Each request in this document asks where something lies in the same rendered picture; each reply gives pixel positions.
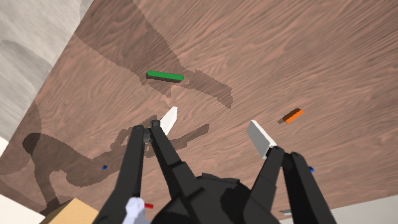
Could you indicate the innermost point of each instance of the grey rod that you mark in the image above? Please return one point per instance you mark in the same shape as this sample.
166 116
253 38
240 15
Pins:
286 212

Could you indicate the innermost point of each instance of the orange rod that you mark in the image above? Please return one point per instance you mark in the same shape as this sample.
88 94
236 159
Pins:
293 115

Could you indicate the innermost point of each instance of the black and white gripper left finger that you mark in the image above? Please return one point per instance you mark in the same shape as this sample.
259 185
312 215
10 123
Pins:
124 205

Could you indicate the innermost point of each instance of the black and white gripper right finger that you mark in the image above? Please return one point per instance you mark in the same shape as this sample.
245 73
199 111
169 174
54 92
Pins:
307 203

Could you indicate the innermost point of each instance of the green rod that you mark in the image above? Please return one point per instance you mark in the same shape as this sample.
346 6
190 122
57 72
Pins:
165 75

